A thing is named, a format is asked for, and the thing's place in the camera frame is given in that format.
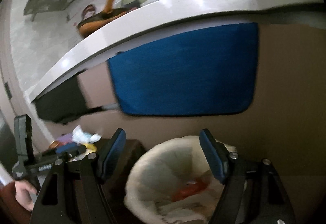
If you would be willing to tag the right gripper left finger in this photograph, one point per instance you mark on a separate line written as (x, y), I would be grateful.
(110, 153)

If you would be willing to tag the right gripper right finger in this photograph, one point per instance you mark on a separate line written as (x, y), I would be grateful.
(216, 155)

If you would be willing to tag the white tissue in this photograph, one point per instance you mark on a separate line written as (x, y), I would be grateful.
(81, 137)

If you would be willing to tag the yellow snack bag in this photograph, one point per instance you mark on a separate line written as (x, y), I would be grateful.
(90, 148)

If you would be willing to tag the white-lined trash bin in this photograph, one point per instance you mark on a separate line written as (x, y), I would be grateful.
(176, 182)

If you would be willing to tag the white kitchen counter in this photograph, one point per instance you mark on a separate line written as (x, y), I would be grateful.
(146, 19)

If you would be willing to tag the person's left hand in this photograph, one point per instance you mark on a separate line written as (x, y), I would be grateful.
(23, 190)

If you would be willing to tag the purple pink sponge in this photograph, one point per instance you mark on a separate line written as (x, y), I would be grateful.
(65, 139)

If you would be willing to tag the black cloth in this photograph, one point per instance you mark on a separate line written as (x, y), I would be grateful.
(64, 104)

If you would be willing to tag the brown cardboard panel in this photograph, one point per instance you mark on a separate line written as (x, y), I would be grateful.
(285, 122)

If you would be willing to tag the blue cloth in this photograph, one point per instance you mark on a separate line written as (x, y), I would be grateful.
(211, 71)

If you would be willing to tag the orange frying pan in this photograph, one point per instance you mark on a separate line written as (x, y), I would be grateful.
(97, 21)

